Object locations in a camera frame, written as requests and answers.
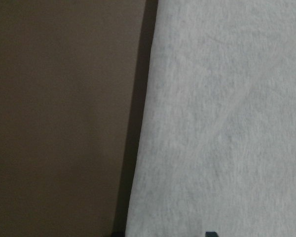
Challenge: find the grey cartoon print t-shirt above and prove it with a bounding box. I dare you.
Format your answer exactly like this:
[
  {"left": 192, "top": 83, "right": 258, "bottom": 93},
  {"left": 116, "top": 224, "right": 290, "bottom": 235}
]
[{"left": 125, "top": 0, "right": 296, "bottom": 237}]

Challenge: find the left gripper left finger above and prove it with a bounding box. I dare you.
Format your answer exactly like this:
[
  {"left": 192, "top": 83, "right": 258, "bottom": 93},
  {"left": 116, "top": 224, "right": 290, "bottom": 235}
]
[{"left": 111, "top": 232, "right": 125, "bottom": 237}]

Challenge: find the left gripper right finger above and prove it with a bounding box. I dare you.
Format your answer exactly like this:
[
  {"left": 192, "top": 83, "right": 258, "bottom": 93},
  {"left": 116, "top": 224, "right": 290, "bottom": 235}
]
[{"left": 205, "top": 232, "right": 219, "bottom": 237}]

